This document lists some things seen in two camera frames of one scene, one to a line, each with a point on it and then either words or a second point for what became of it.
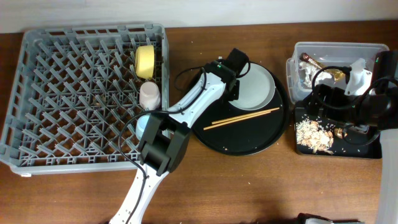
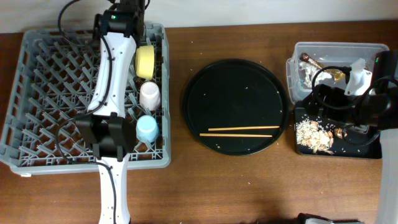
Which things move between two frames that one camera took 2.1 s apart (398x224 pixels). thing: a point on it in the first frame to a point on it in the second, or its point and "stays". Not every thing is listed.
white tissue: (311, 71) stays
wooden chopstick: (236, 117) to (239, 128)
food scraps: (311, 134) stays
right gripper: (334, 94) stays
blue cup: (141, 124) stays
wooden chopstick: (235, 121) to (233, 135)
